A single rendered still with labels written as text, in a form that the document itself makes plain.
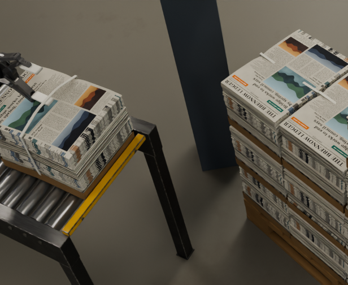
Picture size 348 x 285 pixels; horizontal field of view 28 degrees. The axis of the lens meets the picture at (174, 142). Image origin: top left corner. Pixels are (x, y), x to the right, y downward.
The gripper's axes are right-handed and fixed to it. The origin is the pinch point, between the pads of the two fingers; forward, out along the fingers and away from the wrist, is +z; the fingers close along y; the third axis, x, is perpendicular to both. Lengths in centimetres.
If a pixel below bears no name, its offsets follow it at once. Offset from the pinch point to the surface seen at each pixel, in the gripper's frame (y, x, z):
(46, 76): 10.4, -10.1, -10.1
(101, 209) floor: 116, -23, -20
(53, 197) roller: 32.5, 17.7, 8.2
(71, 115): 8.8, 0.3, 9.0
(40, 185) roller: 33.0, 15.5, 1.0
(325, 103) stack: 24, -51, 71
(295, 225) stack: 79, -36, 70
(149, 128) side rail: 31.1, -20.3, 21.1
